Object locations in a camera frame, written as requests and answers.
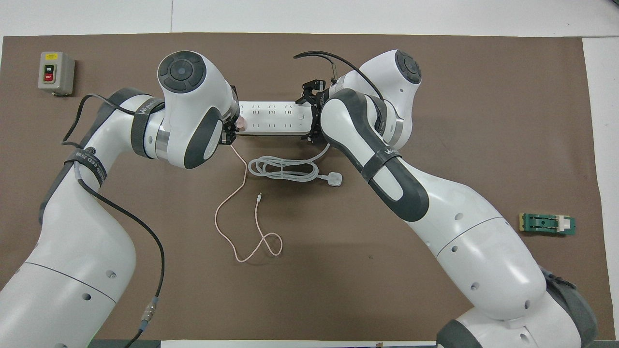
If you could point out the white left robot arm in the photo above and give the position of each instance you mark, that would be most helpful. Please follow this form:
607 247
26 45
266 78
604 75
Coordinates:
72 251

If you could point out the grey on-off switch box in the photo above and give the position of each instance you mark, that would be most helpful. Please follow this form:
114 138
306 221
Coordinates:
63 72

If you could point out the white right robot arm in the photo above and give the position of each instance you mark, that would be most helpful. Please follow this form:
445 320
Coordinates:
474 241

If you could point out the brown table mat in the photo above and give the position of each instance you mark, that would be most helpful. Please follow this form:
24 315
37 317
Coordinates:
338 290

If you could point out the green knife switch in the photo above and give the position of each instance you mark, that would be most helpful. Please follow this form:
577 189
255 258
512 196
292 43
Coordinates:
541 223

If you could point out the pink charger adapter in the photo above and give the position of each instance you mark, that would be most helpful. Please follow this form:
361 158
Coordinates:
242 124

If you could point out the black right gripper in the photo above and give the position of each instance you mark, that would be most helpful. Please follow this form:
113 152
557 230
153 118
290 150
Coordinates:
317 113

